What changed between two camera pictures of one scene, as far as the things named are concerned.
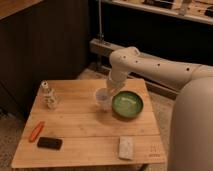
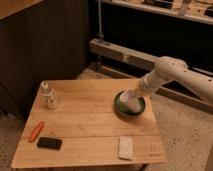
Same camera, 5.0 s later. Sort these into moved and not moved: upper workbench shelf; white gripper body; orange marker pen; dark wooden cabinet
Moved: white gripper body
Not moved: dark wooden cabinet; upper workbench shelf; orange marker pen
